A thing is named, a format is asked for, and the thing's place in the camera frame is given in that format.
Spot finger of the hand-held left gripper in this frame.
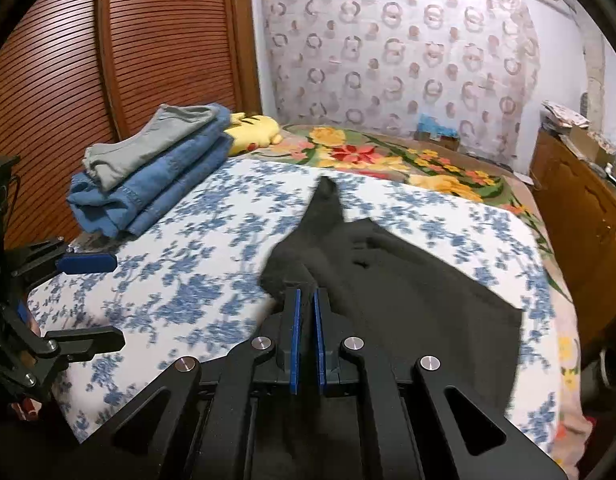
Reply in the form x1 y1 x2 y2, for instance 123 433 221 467
35 325 127 361
12 238 119 282

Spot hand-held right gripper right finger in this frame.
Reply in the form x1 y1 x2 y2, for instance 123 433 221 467
313 287 568 480

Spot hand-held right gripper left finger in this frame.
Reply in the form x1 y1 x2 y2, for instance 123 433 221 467
80 287 313 480

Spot black pants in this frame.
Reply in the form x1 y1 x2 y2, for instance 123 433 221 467
260 175 526 411

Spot folded grey pants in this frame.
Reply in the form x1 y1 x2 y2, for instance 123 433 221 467
83 104 221 191

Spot blue floral white sheet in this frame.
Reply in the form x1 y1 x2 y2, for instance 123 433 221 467
25 157 561 441

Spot folded blue jeans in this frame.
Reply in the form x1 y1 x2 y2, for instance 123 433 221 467
67 105 235 238

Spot colourful flower print blanket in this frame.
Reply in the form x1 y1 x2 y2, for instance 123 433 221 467
228 124 596 461

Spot wooden slatted wardrobe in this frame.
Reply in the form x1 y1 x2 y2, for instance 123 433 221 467
0 0 263 256

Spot yellow plush toy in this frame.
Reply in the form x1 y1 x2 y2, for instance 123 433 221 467
223 111 283 156

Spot cardboard box with blue contents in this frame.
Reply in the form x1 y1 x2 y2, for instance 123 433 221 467
414 112 461 151

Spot wooden dresser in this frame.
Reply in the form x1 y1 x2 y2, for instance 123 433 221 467
530 127 616 361

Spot open cardboard box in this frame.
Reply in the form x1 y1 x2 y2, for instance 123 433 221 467
562 125 616 167

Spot patterned paper stack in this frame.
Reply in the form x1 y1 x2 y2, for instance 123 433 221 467
542 100 591 128

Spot white lace curtain strip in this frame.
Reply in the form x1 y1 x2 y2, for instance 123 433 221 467
582 22 608 118

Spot ring patterned curtain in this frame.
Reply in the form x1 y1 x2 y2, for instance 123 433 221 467
253 0 541 166

